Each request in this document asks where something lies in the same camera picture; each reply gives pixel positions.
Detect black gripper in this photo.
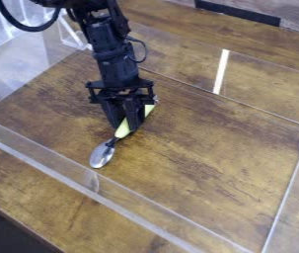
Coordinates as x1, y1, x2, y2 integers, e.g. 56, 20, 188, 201
85, 48, 155, 131

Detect green handled metal spoon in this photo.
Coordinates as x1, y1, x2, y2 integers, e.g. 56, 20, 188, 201
88, 100, 159, 170

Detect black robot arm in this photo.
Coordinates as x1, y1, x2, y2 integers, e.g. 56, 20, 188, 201
31, 0, 153, 131

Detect black bar on table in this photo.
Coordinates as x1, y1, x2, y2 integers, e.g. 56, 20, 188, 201
194, 0, 280, 27

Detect clear acrylic tray enclosure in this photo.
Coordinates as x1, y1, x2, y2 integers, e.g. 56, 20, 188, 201
0, 25, 299, 253

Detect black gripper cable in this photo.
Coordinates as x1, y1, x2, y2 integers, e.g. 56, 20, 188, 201
0, 0, 149, 64

